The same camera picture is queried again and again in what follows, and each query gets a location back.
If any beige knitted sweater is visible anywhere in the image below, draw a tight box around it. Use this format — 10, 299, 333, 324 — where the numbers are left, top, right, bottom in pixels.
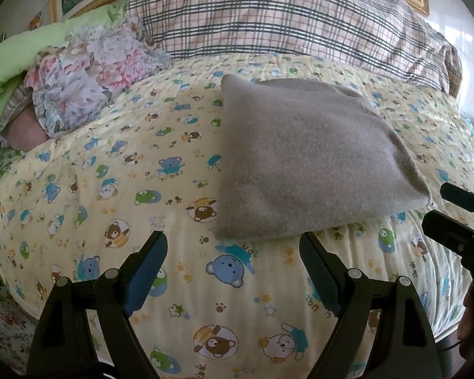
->
216, 75, 432, 240

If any person's right hand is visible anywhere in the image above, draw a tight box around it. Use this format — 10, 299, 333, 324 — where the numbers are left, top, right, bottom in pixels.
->
456, 291, 474, 340

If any yellow cartoon bear quilt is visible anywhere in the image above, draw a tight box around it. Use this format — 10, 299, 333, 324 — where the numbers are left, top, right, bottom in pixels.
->
0, 54, 474, 378

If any plaid pillow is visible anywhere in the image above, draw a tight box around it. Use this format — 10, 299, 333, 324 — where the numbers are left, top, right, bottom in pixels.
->
125, 0, 462, 96

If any pink floral pillow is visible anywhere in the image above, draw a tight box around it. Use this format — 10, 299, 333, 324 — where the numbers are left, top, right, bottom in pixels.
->
24, 23, 173, 138

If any green blanket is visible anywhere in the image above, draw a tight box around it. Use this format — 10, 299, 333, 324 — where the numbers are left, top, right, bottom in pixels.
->
0, 0, 125, 119

